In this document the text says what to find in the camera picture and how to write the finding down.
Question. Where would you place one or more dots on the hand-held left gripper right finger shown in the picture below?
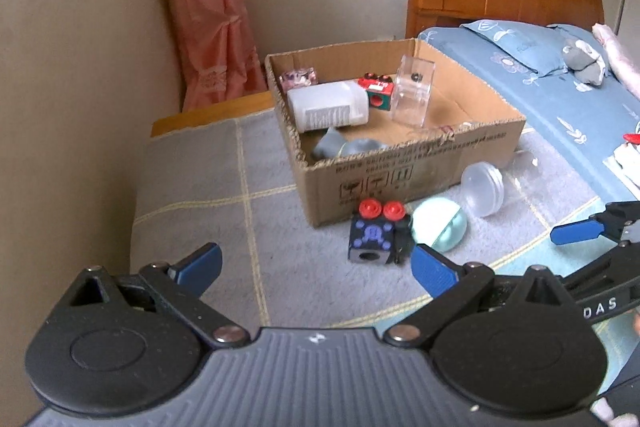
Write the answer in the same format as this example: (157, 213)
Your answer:
(432, 271)

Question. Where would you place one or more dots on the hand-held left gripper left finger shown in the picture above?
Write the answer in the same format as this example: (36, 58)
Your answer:
(201, 265)

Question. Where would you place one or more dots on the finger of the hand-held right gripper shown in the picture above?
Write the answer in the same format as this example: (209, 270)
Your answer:
(575, 232)
(610, 262)

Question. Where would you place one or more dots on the black cube toy red knobs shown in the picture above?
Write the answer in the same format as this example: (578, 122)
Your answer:
(372, 237)

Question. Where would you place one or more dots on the cardboard box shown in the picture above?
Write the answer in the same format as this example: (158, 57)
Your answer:
(400, 177)

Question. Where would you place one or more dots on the grey elephant toy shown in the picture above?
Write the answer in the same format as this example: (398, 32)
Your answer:
(332, 146)

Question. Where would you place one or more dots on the clear plastic box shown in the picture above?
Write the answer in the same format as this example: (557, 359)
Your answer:
(412, 92)

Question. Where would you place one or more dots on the red toy train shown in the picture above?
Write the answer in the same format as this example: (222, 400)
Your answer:
(377, 92)

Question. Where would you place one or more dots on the white plastic bottle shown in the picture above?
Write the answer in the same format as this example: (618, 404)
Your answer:
(325, 107)

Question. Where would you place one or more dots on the pink transparent toy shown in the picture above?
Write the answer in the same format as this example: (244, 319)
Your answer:
(299, 78)

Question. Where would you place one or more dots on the mint green round case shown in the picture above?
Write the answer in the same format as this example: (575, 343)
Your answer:
(440, 224)

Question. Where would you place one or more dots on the grey green checked blanket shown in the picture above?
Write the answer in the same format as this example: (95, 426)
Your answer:
(200, 202)

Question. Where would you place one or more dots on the clear plastic cup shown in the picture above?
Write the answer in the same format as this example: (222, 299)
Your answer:
(522, 177)

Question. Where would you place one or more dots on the pile of white paper packets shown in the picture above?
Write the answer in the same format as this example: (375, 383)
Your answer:
(627, 167)

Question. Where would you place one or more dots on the clear round plastic lid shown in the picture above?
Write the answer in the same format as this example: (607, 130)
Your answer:
(482, 189)

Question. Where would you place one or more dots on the red flat item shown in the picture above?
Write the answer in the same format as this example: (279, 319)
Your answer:
(632, 138)

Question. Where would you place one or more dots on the blue floral bedsheet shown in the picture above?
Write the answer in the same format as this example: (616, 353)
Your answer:
(560, 112)

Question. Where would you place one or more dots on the grey plush toy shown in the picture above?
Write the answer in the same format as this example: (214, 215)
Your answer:
(582, 62)

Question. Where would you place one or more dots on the pink cloth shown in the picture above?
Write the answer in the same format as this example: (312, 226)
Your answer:
(620, 57)

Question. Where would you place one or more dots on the blue floral pillow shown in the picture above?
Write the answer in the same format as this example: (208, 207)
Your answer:
(520, 47)

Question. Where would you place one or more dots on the pink curtain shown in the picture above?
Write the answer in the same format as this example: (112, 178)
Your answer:
(205, 7)

